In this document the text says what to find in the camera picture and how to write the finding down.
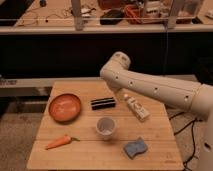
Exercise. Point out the orange toy carrot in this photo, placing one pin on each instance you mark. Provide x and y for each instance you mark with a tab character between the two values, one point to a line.
66	139

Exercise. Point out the black white striped eraser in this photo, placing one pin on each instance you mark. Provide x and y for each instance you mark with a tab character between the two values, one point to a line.
103	103

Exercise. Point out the blue sponge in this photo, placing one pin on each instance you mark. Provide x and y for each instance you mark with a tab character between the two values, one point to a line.
133	148

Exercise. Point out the grey right post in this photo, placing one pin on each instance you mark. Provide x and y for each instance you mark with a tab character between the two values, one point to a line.
174	11

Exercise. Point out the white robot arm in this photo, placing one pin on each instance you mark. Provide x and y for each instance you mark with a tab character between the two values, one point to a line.
189	96

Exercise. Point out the grey left post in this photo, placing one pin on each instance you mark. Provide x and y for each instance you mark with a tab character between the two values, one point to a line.
76	9

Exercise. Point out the black bag on bench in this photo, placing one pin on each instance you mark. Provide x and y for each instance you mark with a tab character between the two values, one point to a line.
112	17

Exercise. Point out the white tube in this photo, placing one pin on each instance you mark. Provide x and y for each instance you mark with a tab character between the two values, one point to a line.
140	112

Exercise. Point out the grey post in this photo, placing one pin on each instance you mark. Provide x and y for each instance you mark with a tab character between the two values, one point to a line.
76	9
174	11

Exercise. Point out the white ceramic cup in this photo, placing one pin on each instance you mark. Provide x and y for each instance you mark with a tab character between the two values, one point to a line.
105	127

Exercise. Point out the orange tool on bench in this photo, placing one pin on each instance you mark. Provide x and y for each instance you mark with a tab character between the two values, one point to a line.
133	14

